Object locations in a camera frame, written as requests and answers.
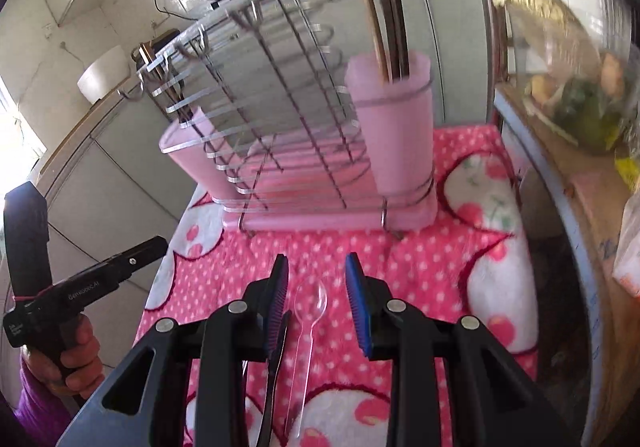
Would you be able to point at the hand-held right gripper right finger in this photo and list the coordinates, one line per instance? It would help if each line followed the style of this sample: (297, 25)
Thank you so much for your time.
(357, 307)

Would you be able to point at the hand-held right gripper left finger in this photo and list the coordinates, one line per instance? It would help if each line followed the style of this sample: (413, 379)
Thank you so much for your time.
(277, 302)

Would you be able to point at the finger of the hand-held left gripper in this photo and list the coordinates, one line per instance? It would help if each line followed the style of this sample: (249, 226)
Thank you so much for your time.
(135, 257)
(30, 237)

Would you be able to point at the clear plastic spoon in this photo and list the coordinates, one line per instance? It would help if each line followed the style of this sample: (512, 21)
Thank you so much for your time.
(310, 302)

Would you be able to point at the black plastic knife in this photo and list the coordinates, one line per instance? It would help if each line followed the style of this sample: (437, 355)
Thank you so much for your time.
(275, 377)

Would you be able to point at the pink plastic utensil cup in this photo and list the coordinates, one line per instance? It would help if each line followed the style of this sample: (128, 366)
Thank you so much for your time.
(195, 152)
(395, 137)

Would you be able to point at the dark chopstick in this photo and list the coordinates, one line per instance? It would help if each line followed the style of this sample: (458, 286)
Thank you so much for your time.
(402, 37)

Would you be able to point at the light wooden chopstick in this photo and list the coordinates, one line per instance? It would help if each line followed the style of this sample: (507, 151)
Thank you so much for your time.
(367, 7)

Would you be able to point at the person's left forearm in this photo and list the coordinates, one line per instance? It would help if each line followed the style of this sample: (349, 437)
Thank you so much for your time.
(42, 402)

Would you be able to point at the person's left hand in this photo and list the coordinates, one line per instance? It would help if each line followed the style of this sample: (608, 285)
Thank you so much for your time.
(90, 352)

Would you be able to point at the pink polka dot blanket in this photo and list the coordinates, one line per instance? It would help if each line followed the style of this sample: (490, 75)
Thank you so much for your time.
(425, 277)

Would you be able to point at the grey base cabinets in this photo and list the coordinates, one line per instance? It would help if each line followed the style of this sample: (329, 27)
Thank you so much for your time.
(125, 177)

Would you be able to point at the pink plastic drip tray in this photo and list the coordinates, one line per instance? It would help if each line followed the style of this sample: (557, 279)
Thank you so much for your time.
(325, 219)

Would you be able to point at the white rice cooker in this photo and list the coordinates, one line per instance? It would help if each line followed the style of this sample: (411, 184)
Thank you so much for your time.
(105, 74)

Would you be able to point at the black countertop appliance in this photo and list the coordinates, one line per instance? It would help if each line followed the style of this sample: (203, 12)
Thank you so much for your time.
(160, 44)

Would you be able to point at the metal shelf rack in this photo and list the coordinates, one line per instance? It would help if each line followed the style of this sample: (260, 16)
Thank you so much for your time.
(575, 252)

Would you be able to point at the orange and white packet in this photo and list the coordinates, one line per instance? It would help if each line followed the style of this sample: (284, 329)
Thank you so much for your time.
(630, 252)

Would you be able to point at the clear glass bowl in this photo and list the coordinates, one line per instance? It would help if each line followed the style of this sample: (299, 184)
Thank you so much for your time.
(580, 117)

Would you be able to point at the green pepper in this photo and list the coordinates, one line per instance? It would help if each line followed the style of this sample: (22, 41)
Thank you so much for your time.
(585, 114)

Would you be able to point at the potato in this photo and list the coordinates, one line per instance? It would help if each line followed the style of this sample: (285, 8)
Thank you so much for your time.
(612, 72)

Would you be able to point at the napa cabbage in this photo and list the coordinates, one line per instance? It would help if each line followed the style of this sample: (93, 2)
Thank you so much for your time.
(540, 2)

